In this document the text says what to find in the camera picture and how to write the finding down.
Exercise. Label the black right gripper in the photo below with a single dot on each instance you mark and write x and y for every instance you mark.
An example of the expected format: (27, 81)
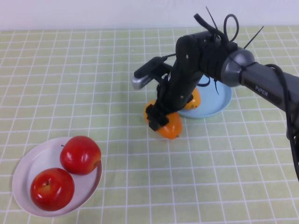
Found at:
(180, 93)

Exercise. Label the yellow orange toy fruit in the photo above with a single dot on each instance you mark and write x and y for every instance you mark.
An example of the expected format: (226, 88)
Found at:
(195, 101)
(172, 127)

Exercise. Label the red toy apple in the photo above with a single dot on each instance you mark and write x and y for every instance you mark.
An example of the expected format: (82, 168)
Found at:
(52, 189)
(80, 156)

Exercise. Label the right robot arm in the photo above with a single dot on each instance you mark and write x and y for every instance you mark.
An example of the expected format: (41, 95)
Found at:
(257, 81)

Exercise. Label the light blue round plate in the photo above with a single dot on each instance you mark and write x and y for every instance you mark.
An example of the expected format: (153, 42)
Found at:
(224, 102)

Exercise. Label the white round plate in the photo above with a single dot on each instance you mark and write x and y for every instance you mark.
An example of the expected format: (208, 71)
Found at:
(39, 161)

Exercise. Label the black zip tie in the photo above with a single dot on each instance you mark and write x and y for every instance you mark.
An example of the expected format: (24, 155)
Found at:
(254, 37)
(216, 86)
(212, 17)

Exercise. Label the green checked tablecloth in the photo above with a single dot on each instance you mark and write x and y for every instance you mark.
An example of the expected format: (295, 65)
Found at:
(163, 186)

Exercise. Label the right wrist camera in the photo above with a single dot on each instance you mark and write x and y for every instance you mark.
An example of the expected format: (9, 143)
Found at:
(144, 70)

